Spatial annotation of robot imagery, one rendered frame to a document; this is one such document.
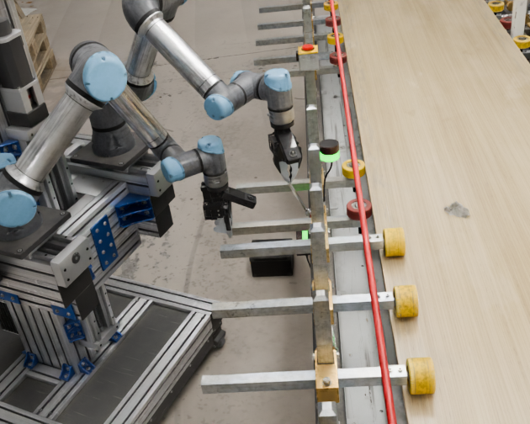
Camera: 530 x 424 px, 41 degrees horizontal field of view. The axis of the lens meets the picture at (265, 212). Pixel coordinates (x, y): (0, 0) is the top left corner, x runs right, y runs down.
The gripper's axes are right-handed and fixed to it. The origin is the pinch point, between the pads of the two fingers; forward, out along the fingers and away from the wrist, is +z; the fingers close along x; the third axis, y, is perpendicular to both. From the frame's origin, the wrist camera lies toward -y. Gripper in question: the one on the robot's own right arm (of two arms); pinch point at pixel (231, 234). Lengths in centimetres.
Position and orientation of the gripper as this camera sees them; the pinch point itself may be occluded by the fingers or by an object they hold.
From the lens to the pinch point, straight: 230.7
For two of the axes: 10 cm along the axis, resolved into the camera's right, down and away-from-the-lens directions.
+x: -0.3, 5.6, -8.2
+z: 1.0, 8.2, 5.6
